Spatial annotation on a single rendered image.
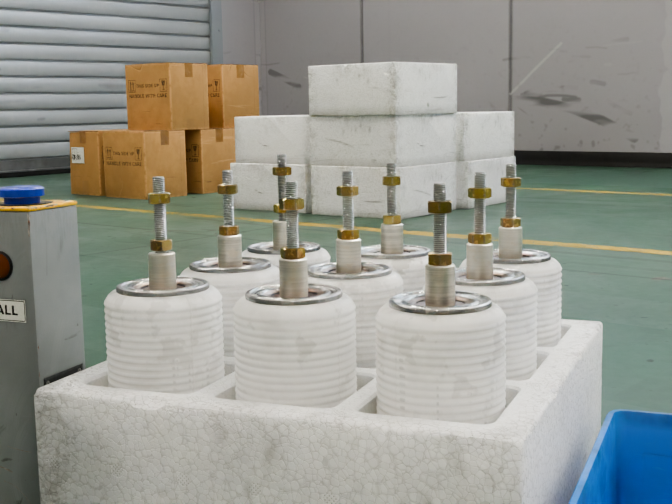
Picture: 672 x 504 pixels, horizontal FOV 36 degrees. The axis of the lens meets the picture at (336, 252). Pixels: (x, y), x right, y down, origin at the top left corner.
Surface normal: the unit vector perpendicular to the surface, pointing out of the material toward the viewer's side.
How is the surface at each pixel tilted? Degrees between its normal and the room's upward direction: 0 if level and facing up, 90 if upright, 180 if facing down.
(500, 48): 90
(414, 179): 90
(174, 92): 90
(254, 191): 90
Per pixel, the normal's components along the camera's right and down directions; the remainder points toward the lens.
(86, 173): -0.66, 0.10
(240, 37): 0.77, 0.07
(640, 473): -0.37, 0.11
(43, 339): 0.93, 0.04
